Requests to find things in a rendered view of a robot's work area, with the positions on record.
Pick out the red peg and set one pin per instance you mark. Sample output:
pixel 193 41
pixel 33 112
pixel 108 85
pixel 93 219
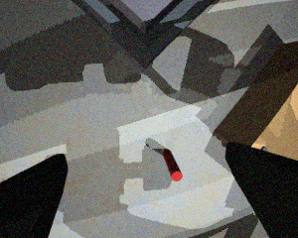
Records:
pixel 172 165

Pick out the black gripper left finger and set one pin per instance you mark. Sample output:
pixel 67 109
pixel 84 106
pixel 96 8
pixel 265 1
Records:
pixel 30 199

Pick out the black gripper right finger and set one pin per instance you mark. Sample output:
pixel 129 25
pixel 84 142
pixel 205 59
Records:
pixel 270 183

